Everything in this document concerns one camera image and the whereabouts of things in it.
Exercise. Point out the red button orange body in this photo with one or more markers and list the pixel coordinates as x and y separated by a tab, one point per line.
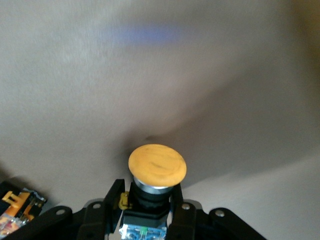
17	207

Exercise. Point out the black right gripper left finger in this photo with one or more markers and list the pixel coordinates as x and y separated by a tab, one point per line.
100	220

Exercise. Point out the yellow mushroom push button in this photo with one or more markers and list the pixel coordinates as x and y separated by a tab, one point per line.
157	165

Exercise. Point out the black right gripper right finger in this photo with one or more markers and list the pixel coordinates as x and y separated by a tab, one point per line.
182	222

